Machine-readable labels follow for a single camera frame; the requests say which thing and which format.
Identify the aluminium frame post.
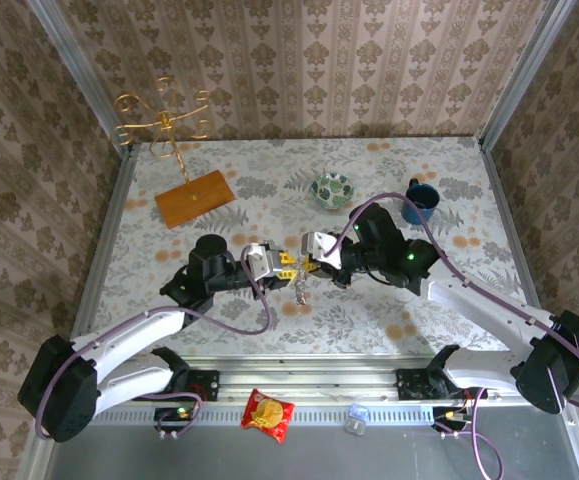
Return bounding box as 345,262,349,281
478,0,578,151
26,0,135,151

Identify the slotted grey cable duct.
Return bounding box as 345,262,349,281
93,403,435,426

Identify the small black circuit board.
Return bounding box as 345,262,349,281
432,407,470,434
154,407,196,424

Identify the red snack packet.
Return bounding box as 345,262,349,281
240,388,296,445

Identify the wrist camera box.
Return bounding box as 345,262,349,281
245,243,283,279
301,230,344,270

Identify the silver keyring bunch with keys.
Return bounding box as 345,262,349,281
291,269,311,307

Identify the aluminium front rail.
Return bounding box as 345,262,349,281
71,352,578,404

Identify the grey metal panel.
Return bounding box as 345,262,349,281
18,402,579,480

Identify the small blue white packet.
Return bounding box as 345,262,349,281
344,402,369,434

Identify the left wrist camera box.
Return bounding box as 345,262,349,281
245,243,283,279

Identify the aluminium table side rail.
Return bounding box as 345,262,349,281
478,139,559,364
66,144,139,359

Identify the blue ceramic mug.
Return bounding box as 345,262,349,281
400,177,442,225

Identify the gold wire stand wooden base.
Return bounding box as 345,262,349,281
110,76,237,230

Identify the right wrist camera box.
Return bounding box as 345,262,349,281
301,230,344,270

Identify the white bowl with leaf print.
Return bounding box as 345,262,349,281
309,172,356,211

